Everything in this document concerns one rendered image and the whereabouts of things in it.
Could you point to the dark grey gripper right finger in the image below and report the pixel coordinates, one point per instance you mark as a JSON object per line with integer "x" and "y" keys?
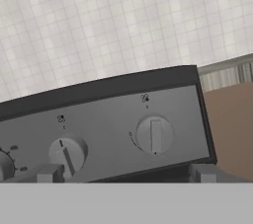
{"x": 206, "y": 170}

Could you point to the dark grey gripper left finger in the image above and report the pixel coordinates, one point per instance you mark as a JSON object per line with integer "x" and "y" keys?
{"x": 49, "y": 170}

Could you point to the grey stove knob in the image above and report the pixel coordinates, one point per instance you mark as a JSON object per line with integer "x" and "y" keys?
{"x": 6, "y": 167}
{"x": 75, "y": 150}
{"x": 161, "y": 134}

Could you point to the brown cupboard front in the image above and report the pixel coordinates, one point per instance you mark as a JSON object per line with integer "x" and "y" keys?
{"x": 232, "y": 129}

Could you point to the grey stove control panel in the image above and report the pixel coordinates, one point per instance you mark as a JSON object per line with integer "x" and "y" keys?
{"x": 108, "y": 126}

